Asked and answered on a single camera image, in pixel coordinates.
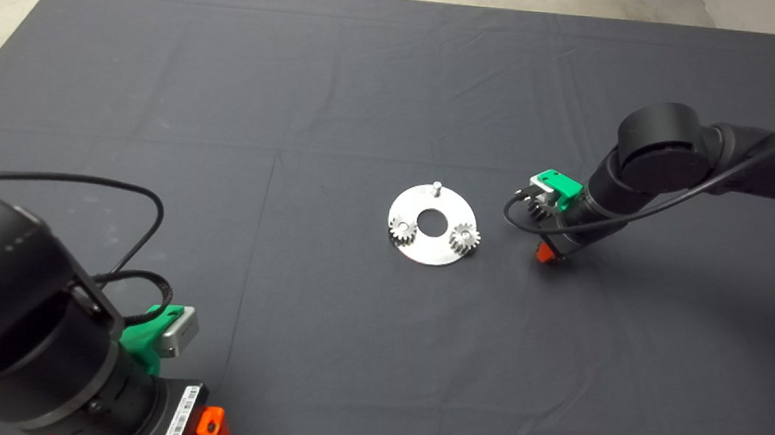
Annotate large steel gear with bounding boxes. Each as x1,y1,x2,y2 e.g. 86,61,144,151
525,192,561,223

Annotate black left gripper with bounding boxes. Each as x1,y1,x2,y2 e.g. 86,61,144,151
142,375,238,435

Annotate dark grey table cloth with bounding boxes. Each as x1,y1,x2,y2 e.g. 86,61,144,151
0,0,775,435

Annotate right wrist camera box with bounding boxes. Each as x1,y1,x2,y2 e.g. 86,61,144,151
527,175,563,208

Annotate wrist green camera mount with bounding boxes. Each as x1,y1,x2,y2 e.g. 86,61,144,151
118,299,184,376
534,168,584,209

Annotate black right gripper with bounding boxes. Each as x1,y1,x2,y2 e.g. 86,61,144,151
536,195,630,270

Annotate left wrist green camera mount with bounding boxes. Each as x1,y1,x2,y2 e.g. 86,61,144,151
118,299,184,376

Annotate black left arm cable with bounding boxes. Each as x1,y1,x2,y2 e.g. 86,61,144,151
0,168,182,329

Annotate right wrist green camera mount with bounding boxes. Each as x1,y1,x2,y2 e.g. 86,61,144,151
534,168,584,209

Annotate round metal plate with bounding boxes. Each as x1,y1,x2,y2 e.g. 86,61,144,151
384,178,482,270

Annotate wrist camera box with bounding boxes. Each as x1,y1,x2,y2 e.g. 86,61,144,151
527,175,563,208
154,303,201,358

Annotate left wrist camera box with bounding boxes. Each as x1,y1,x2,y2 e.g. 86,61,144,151
154,303,201,358

